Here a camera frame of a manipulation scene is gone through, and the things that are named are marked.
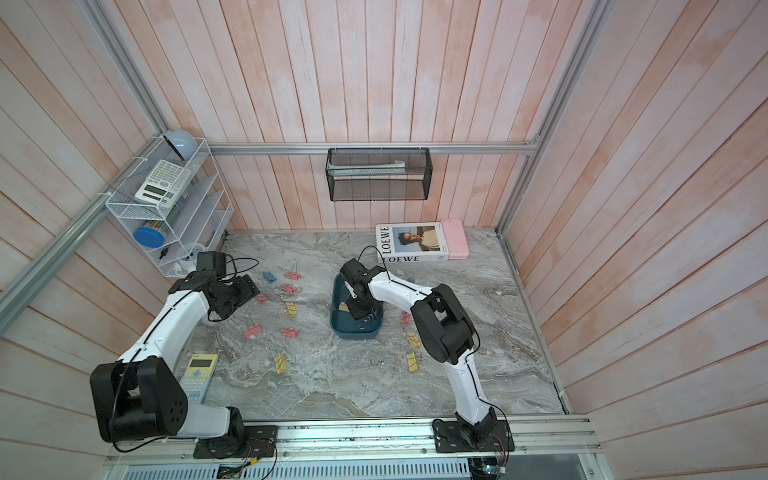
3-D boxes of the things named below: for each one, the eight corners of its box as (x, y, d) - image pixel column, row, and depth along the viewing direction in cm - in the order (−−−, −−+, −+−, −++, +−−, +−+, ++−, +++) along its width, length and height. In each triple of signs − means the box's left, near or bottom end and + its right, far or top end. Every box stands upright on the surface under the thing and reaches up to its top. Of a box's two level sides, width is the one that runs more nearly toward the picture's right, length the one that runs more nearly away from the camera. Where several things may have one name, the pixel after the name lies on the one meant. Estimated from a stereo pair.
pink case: (447, 259, 113) (449, 253, 110) (440, 223, 126) (441, 217, 123) (469, 259, 113) (471, 253, 110) (459, 223, 126) (461, 217, 123)
